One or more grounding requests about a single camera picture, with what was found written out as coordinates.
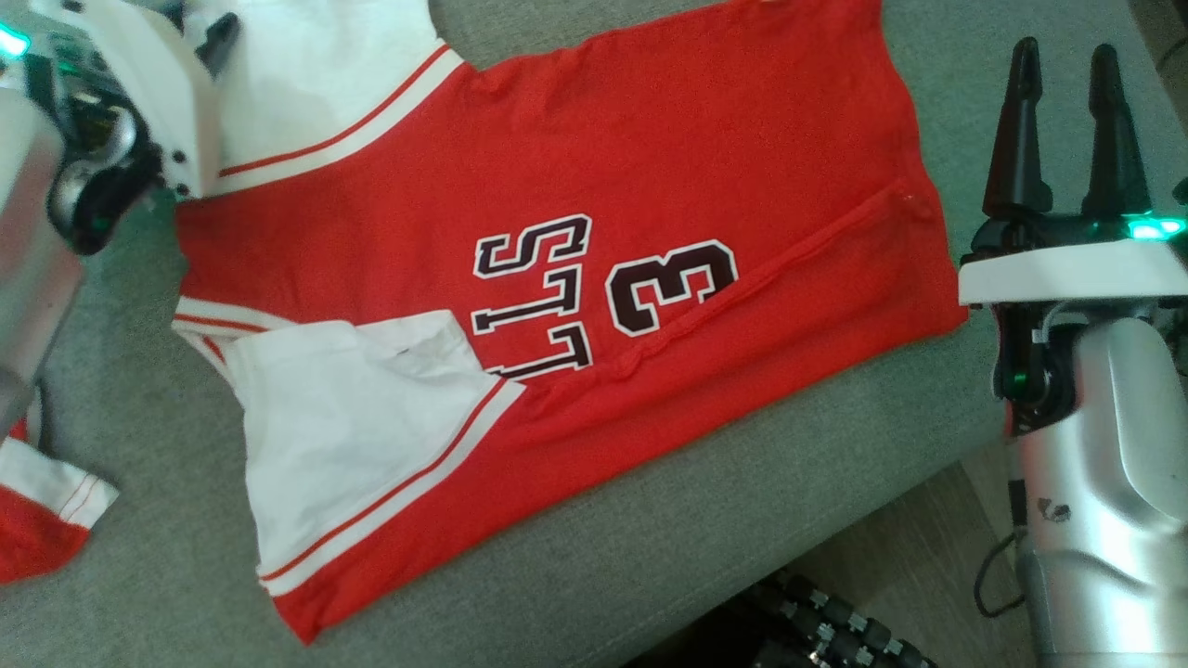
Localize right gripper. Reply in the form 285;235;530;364
959;39;1188;307

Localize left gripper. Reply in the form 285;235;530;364
56;0;242;200

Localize red white Bulls jersey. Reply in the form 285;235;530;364
172;0;971;646

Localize red Bulls shorts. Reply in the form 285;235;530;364
0;394;120;585

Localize grey fabric sofa seat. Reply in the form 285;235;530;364
0;0;1170;668

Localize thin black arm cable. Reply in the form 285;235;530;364
973;527;1027;619

